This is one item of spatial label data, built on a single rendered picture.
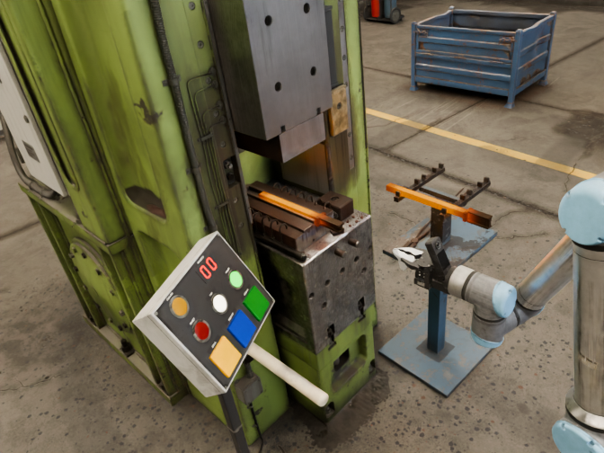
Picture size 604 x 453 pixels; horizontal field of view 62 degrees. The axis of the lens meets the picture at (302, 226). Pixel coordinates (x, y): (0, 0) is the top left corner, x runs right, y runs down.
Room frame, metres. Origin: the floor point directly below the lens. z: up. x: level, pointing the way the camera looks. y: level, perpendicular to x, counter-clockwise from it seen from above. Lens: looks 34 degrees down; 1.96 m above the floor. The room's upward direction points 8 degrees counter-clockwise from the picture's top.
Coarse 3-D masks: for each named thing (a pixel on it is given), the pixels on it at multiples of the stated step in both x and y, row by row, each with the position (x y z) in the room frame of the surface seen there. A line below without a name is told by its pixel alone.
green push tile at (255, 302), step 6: (252, 288) 1.10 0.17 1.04; (252, 294) 1.08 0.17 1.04; (258, 294) 1.10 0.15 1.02; (246, 300) 1.05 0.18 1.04; (252, 300) 1.07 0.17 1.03; (258, 300) 1.08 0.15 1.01; (264, 300) 1.09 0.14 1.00; (246, 306) 1.04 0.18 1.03; (252, 306) 1.05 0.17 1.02; (258, 306) 1.06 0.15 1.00; (264, 306) 1.08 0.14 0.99; (252, 312) 1.04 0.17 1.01; (258, 312) 1.05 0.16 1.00; (264, 312) 1.06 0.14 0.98; (258, 318) 1.03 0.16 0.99
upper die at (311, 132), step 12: (312, 120) 1.50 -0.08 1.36; (288, 132) 1.43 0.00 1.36; (300, 132) 1.46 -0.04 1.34; (312, 132) 1.49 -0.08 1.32; (324, 132) 1.53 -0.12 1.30; (240, 144) 1.55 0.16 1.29; (252, 144) 1.51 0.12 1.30; (264, 144) 1.46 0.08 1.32; (276, 144) 1.42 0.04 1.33; (288, 144) 1.42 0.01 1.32; (300, 144) 1.46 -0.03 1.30; (312, 144) 1.49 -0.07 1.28; (264, 156) 1.47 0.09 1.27; (276, 156) 1.42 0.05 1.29; (288, 156) 1.42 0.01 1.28
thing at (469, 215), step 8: (392, 184) 1.73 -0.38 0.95; (408, 192) 1.65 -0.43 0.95; (416, 192) 1.64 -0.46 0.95; (416, 200) 1.61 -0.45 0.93; (424, 200) 1.59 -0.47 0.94; (432, 200) 1.57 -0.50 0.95; (440, 200) 1.56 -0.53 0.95; (440, 208) 1.53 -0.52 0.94; (448, 208) 1.51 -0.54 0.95; (456, 208) 1.50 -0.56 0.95; (464, 216) 1.45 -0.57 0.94; (472, 216) 1.44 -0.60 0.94; (480, 216) 1.41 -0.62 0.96; (488, 216) 1.40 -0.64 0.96; (480, 224) 1.41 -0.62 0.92; (488, 224) 1.39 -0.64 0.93
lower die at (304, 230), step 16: (272, 192) 1.72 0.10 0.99; (288, 192) 1.71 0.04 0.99; (256, 208) 1.63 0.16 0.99; (272, 208) 1.61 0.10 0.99; (320, 208) 1.56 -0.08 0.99; (256, 224) 1.55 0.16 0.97; (272, 224) 1.52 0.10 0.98; (288, 224) 1.49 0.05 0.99; (304, 224) 1.47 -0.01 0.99; (288, 240) 1.43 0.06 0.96; (304, 240) 1.43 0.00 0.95
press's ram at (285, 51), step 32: (224, 0) 1.43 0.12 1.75; (256, 0) 1.40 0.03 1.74; (288, 0) 1.47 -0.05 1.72; (320, 0) 1.56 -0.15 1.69; (224, 32) 1.45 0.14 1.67; (256, 32) 1.39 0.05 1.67; (288, 32) 1.46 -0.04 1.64; (320, 32) 1.55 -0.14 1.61; (224, 64) 1.47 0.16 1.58; (256, 64) 1.37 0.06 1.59; (288, 64) 1.45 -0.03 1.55; (320, 64) 1.54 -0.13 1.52; (256, 96) 1.38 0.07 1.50; (288, 96) 1.44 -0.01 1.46; (320, 96) 1.53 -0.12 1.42; (256, 128) 1.40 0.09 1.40; (288, 128) 1.43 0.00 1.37
